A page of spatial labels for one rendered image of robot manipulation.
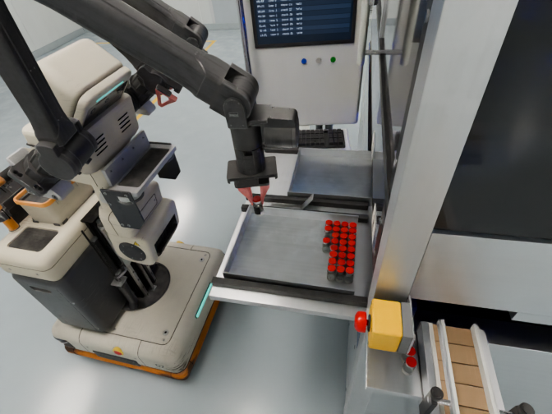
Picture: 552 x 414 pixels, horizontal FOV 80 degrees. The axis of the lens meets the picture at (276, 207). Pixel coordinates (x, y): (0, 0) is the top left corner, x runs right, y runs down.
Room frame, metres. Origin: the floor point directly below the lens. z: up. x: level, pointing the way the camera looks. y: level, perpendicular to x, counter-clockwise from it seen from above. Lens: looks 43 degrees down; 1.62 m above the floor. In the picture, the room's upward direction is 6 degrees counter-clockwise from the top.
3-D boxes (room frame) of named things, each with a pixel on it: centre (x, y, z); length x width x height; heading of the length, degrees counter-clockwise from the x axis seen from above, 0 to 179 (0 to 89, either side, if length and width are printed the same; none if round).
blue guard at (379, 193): (1.34, -0.47, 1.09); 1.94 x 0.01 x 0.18; 164
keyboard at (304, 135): (1.28, -0.14, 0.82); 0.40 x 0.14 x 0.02; 82
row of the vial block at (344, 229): (0.55, -0.17, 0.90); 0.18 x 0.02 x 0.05; 163
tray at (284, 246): (0.59, -0.04, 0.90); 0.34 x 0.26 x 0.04; 73
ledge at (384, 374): (0.26, -0.23, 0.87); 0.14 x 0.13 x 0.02; 74
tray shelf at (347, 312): (0.75, -0.13, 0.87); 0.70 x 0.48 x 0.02; 164
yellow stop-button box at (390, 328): (0.29, -0.19, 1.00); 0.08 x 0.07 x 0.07; 74
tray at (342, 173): (0.89, -0.24, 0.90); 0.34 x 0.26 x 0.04; 74
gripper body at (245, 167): (0.55, 0.04, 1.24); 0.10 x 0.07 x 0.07; 89
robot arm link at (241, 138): (0.55, 0.04, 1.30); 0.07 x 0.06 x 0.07; 76
